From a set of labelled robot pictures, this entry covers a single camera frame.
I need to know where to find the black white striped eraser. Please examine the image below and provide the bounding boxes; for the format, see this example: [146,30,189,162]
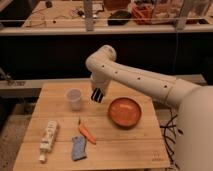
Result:
[91,88,104,103]

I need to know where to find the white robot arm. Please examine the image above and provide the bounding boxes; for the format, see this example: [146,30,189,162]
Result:
[86,45,213,171]

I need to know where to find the orange ceramic bowl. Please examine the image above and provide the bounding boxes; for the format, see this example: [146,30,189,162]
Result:
[107,97,142,128]

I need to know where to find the translucent plastic cup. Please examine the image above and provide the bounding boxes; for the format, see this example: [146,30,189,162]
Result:
[66,88,82,111]

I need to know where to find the orange toy carrot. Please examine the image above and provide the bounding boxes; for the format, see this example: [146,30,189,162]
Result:
[78,120,96,144]

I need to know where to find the black object on bench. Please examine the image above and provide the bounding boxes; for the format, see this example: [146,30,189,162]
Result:
[107,10,131,26]

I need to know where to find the white tube bottle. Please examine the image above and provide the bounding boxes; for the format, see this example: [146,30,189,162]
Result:
[39,121,59,163]

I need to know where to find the orange crate on bench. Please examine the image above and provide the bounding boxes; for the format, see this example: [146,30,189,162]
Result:
[132,5,152,25]

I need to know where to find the metal clamp at left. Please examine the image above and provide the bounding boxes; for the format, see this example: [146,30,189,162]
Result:
[0,67,26,86]

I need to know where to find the black cables on floor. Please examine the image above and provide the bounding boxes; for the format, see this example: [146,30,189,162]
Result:
[159,111,184,171]

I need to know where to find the grey metal post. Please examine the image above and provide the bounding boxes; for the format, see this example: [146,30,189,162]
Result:
[83,0,94,31]

